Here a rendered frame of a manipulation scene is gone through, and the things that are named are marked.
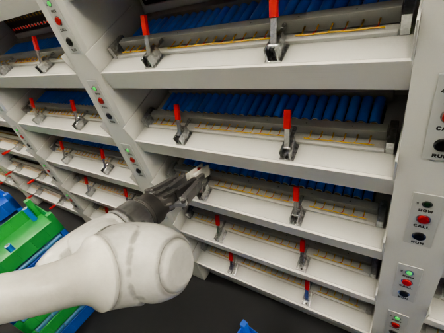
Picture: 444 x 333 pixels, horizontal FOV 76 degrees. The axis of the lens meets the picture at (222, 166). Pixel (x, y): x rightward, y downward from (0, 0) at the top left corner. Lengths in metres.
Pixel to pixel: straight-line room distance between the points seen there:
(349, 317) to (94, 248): 0.77
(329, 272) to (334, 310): 0.19
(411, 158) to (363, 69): 0.15
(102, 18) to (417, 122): 0.65
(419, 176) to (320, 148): 0.16
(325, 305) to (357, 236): 0.38
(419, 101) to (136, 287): 0.42
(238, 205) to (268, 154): 0.22
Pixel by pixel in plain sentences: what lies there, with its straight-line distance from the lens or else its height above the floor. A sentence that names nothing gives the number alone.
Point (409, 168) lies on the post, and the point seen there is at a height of 0.72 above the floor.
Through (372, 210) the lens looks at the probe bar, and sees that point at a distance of 0.67.
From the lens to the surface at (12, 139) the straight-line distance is 1.84.
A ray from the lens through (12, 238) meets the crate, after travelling 1.31.
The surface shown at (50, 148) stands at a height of 0.54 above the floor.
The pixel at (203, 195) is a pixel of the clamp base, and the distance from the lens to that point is 0.78.
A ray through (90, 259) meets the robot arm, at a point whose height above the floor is 0.78.
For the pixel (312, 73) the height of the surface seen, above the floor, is 0.87.
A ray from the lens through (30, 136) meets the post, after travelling 1.44.
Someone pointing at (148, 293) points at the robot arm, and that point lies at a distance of 0.40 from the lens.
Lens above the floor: 1.03
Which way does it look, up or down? 36 degrees down
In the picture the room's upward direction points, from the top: 17 degrees counter-clockwise
